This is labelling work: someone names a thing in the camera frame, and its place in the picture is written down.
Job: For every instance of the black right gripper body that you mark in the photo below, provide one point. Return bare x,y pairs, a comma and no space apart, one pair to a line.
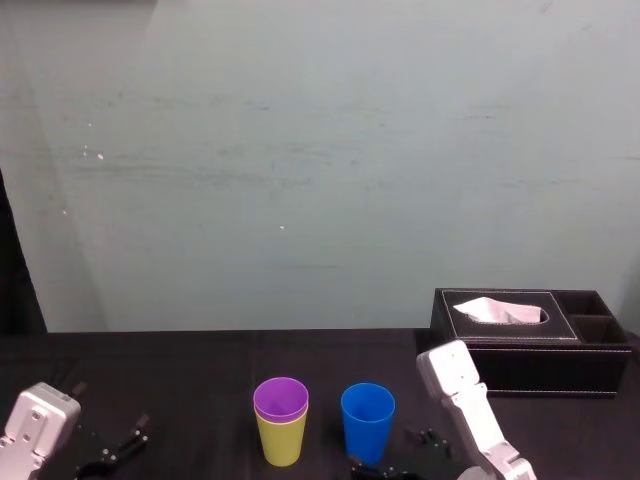
432,465

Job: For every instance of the white tissue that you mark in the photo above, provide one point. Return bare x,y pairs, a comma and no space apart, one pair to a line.
492,311

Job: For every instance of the black leather tissue box organizer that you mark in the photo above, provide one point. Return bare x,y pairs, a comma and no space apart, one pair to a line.
545,370

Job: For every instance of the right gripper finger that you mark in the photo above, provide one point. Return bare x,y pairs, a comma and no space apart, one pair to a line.
431,441
375,471

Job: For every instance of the black side panel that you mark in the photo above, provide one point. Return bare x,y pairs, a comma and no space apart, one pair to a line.
17,280

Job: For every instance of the blue plastic cup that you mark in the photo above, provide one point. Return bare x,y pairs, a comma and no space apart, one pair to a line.
367,435

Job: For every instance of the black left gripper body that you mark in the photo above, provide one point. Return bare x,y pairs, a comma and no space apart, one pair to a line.
82,457

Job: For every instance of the yellow plastic cup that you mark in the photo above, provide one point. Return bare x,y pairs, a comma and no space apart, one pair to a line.
282,442

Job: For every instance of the black table cloth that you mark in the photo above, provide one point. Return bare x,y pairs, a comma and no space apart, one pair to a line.
200,370

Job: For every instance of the purple plastic cup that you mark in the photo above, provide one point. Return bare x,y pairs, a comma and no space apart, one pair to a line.
280,400

